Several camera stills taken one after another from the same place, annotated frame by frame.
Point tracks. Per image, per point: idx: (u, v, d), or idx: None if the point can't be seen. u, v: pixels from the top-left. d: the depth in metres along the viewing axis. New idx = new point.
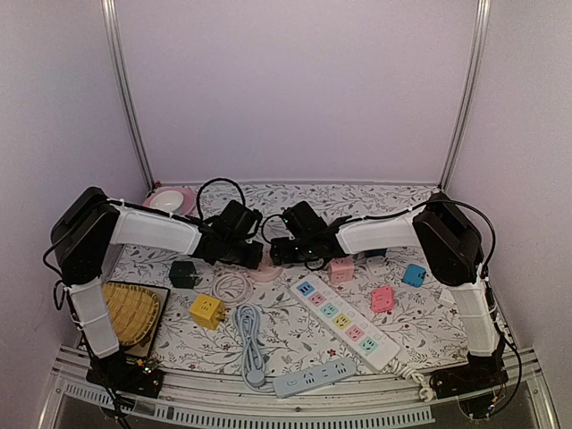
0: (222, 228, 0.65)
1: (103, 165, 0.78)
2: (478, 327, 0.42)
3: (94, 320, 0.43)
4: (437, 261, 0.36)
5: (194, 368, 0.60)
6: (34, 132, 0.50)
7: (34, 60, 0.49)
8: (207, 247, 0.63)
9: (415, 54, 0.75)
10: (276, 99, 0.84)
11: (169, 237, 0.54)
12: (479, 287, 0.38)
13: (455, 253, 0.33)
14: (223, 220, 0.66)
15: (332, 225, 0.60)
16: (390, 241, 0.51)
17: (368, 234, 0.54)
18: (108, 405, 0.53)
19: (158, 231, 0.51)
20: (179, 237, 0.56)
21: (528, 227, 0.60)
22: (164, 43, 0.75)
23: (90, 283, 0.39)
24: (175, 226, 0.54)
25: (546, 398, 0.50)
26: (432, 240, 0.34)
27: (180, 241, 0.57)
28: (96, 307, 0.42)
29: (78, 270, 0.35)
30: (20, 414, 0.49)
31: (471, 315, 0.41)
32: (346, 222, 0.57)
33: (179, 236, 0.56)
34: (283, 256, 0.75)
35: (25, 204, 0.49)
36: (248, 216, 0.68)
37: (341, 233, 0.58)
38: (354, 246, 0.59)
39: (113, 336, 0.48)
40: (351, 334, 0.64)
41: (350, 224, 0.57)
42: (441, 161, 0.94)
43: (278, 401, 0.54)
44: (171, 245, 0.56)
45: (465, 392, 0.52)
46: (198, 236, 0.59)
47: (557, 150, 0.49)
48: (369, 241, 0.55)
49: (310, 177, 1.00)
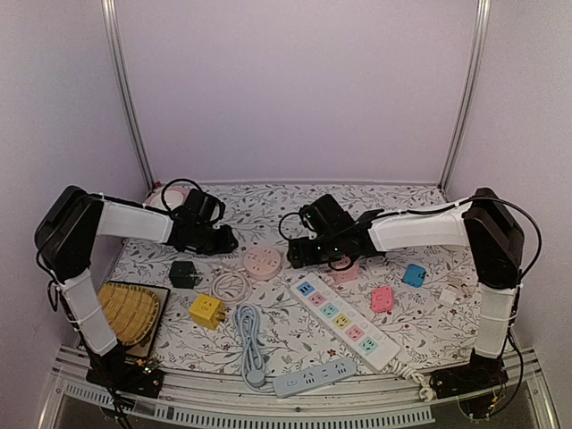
0: (189, 217, 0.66)
1: (104, 165, 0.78)
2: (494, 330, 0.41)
3: (88, 315, 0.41)
4: (480, 261, 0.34)
5: (194, 368, 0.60)
6: (34, 132, 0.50)
7: (34, 60, 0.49)
8: (181, 231, 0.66)
9: (416, 54, 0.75)
10: (276, 99, 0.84)
11: (146, 226, 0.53)
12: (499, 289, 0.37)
13: (503, 255, 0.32)
14: (188, 209, 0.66)
15: (363, 220, 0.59)
16: (429, 240, 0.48)
17: (406, 231, 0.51)
18: (109, 405, 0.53)
19: (138, 221, 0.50)
20: (155, 228, 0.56)
21: (528, 226, 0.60)
22: (164, 43, 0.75)
23: (83, 273, 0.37)
24: (150, 217, 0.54)
25: (545, 398, 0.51)
26: (483, 239, 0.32)
27: (156, 232, 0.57)
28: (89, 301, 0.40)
29: (69, 264, 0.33)
30: (19, 415, 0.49)
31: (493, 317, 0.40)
32: (381, 217, 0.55)
33: (155, 223, 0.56)
34: (305, 255, 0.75)
35: (25, 204, 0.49)
36: (210, 202, 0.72)
37: (374, 229, 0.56)
38: (389, 243, 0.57)
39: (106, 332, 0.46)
40: (351, 334, 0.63)
41: (385, 220, 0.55)
42: (441, 160, 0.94)
43: (278, 401, 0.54)
44: (148, 235, 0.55)
45: (465, 392, 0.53)
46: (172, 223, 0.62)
47: (558, 150, 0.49)
48: (405, 239, 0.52)
49: (310, 177, 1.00)
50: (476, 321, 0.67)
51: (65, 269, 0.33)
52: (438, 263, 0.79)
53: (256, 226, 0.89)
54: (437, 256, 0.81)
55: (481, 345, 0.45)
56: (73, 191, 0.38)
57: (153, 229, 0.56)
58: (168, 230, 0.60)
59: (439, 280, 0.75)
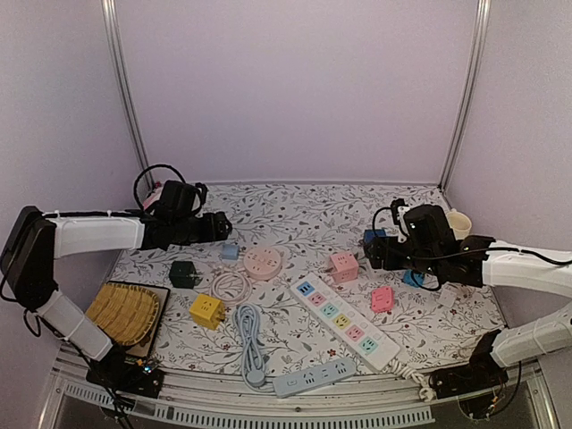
0: (164, 214, 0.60)
1: (104, 165, 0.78)
2: (527, 348, 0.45)
3: (74, 331, 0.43)
4: None
5: (194, 369, 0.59)
6: (32, 132, 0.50)
7: (34, 59, 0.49)
8: (155, 235, 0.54)
9: (416, 53, 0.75)
10: (276, 99, 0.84)
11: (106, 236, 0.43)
12: (562, 321, 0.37)
13: None
14: (164, 204, 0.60)
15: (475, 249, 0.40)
16: (550, 288, 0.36)
17: (527, 273, 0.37)
18: (109, 405, 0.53)
19: (98, 234, 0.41)
20: (122, 235, 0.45)
21: (528, 226, 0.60)
22: (163, 43, 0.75)
23: (53, 298, 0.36)
24: (116, 223, 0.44)
25: (546, 398, 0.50)
26: None
27: (125, 239, 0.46)
28: (71, 319, 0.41)
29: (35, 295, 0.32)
30: (20, 415, 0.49)
31: (531, 339, 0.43)
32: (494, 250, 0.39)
33: (120, 231, 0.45)
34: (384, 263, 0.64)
35: (25, 204, 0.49)
36: (189, 192, 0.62)
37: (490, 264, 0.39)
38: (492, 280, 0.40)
39: (96, 340, 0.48)
40: (351, 334, 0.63)
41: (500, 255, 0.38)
42: (441, 160, 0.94)
43: (278, 401, 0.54)
44: (117, 244, 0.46)
45: (464, 393, 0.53)
46: (143, 226, 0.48)
47: (558, 151, 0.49)
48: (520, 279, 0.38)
49: (310, 177, 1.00)
50: (476, 321, 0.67)
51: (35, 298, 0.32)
52: None
53: (256, 226, 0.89)
54: None
55: (503, 353, 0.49)
56: (26, 214, 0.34)
57: (119, 237, 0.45)
58: (141, 233, 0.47)
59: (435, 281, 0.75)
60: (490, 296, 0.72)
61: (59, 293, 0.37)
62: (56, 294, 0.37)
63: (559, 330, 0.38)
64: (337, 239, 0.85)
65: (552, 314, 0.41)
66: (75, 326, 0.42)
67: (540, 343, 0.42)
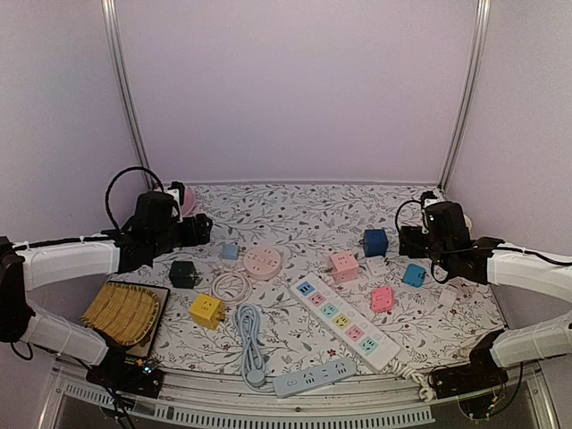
0: (139, 231, 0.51)
1: (103, 165, 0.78)
2: (526, 348, 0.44)
3: (64, 345, 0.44)
4: None
5: (194, 369, 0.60)
6: (32, 132, 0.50)
7: (33, 58, 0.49)
8: (133, 256, 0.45)
9: (416, 53, 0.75)
10: (276, 99, 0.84)
11: (79, 264, 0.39)
12: (562, 325, 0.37)
13: None
14: (141, 220, 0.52)
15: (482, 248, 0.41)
16: (554, 291, 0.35)
17: (525, 274, 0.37)
18: (109, 405, 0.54)
19: (71, 262, 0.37)
20: (96, 262, 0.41)
21: (528, 226, 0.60)
22: (163, 43, 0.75)
23: (29, 325, 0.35)
24: (92, 249, 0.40)
25: (546, 398, 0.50)
26: None
27: (99, 266, 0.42)
28: (58, 337, 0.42)
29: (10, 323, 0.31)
30: (20, 415, 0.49)
31: (532, 340, 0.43)
32: (500, 250, 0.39)
33: (91, 259, 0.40)
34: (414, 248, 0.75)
35: (25, 204, 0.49)
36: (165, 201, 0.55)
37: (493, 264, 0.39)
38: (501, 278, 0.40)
39: (86, 351, 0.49)
40: (351, 334, 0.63)
41: (508, 256, 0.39)
42: (441, 160, 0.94)
43: (278, 401, 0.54)
44: (89, 271, 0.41)
45: (464, 393, 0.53)
46: (120, 251, 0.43)
47: (558, 152, 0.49)
48: (522, 280, 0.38)
49: (310, 178, 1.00)
50: (476, 321, 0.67)
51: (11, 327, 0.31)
52: None
53: (256, 226, 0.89)
54: None
55: (501, 351, 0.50)
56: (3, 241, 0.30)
57: (92, 264, 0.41)
58: (118, 257, 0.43)
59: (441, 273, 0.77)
60: (490, 296, 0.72)
61: (37, 317, 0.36)
62: (33, 321, 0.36)
63: (558, 332, 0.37)
64: (337, 239, 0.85)
65: (555, 319, 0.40)
66: (64, 341, 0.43)
67: (537, 344, 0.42)
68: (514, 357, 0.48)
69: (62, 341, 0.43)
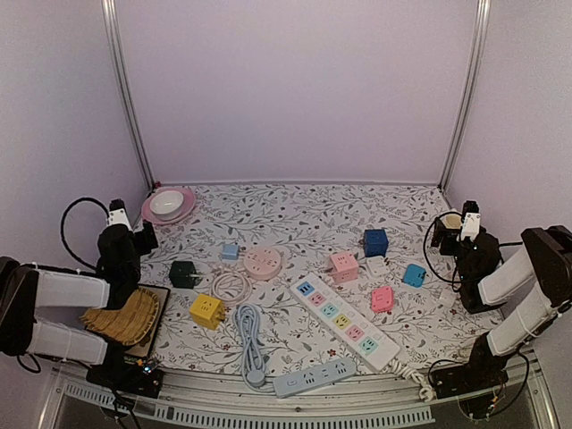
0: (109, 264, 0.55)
1: (104, 165, 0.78)
2: (510, 325, 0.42)
3: (68, 349, 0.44)
4: (551, 285, 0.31)
5: (194, 369, 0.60)
6: (32, 130, 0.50)
7: (33, 59, 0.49)
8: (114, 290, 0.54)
9: (417, 52, 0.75)
10: (276, 99, 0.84)
11: (81, 292, 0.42)
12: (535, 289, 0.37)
13: (559, 298, 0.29)
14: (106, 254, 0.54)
15: (492, 279, 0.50)
16: (523, 281, 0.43)
17: (504, 281, 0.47)
18: (108, 405, 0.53)
19: (76, 290, 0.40)
20: (91, 295, 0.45)
21: (528, 226, 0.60)
22: (163, 43, 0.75)
23: (35, 332, 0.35)
24: (89, 282, 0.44)
25: (545, 398, 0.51)
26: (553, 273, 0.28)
27: (92, 300, 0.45)
28: (61, 343, 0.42)
29: (14, 341, 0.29)
30: (20, 415, 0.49)
31: (517, 313, 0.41)
32: (487, 276, 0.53)
33: (89, 291, 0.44)
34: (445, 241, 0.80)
35: (24, 203, 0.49)
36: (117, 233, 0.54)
37: (483, 284, 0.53)
38: (492, 293, 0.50)
39: (88, 353, 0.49)
40: (351, 334, 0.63)
41: (491, 277, 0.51)
42: (441, 161, 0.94)
43: (278, 401, 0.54)
44: (86, 304, 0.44)
45: (465, 393, 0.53)
46: (108, 287, 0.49)
47: (558, 152, 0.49)
48: (504, 288, 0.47)
49: (310, 177, 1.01)
50: (476, 321, 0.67)
51: (16, 346, 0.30)
52: (438, 264, 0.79)
53: (256, 226, 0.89)
54: (437, 256, 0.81)
55: (494, 338, 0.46)
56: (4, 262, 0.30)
57: (88, 298, 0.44)
58: (106, 294, 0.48)
59: (449, 268, 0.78)
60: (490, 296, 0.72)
61: (38, 324, 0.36)
62: (36, 331, 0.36)
63: (533, 293, 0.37)
64: (337, 239, 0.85)
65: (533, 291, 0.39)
66: (66, 345, 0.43)
67: (521, 316, 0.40)
68: (503, 339, 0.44)
69: (63, 345, 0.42)
